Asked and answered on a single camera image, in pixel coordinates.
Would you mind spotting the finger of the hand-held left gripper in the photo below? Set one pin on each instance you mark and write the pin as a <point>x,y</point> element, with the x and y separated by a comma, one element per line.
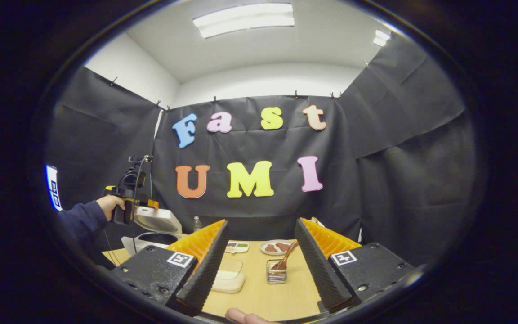
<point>153,204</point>

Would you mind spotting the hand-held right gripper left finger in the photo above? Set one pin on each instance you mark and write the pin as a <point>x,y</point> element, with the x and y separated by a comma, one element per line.
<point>205,270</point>

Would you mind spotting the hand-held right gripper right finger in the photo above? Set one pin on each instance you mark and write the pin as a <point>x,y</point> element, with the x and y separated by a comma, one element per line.
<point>317,265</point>

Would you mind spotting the white rice cooker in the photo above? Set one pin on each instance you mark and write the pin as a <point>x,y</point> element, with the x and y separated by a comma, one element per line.
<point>158,221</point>

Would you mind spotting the cream rice container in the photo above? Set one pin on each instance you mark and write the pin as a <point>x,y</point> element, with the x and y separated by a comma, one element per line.
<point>229,276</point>

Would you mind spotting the brown wooden spoon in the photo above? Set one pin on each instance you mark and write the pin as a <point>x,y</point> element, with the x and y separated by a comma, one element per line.
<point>286,256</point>

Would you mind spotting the white divided side dish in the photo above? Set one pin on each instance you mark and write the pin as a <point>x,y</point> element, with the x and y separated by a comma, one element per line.
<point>237,247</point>

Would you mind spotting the brown meat piece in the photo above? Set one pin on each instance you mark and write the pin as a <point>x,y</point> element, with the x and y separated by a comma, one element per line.
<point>270,248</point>
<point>282,246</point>

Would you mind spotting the white toaster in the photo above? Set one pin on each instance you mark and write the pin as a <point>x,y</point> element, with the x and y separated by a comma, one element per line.
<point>316,222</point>

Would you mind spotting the clear plastic water bottle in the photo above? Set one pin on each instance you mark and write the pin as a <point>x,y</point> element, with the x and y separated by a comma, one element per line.
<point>197,224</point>

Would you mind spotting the white round plate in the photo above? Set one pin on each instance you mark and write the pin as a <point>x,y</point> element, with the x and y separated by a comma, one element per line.
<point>265,253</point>

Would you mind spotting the computer monitor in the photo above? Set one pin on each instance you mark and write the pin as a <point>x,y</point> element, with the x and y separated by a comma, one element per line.
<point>53,189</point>

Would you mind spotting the black backdrop cloth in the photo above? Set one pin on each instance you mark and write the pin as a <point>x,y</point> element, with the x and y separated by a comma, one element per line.
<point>398,157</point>

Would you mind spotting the large ceiling light panel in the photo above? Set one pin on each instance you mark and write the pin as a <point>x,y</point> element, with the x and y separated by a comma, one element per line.
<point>243,20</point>

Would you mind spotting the small ceiling light panel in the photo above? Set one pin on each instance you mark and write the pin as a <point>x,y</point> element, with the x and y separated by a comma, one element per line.
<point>381,38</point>

